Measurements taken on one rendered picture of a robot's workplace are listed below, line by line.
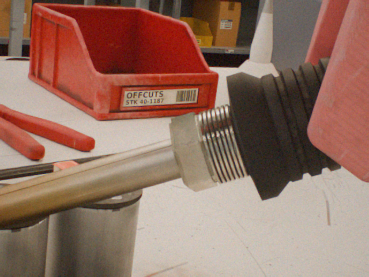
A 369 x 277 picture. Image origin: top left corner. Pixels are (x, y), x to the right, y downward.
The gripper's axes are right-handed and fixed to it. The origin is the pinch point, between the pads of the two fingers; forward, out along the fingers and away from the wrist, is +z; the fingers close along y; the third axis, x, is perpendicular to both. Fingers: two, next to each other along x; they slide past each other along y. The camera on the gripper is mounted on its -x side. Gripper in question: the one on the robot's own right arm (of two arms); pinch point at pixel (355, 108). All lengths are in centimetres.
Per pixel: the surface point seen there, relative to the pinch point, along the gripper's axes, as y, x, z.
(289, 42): -41.6, 4.9, 2.3
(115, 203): -3.6, -2.1, 5.8
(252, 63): -26.4, 1.6, 3.5
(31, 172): -5.0, -4.3, 7.0
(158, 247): -14.5, 1.6, 10.7
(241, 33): -520, 48, 47
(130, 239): -4.2, -1.2, 6.6
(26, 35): -400, -63, 112
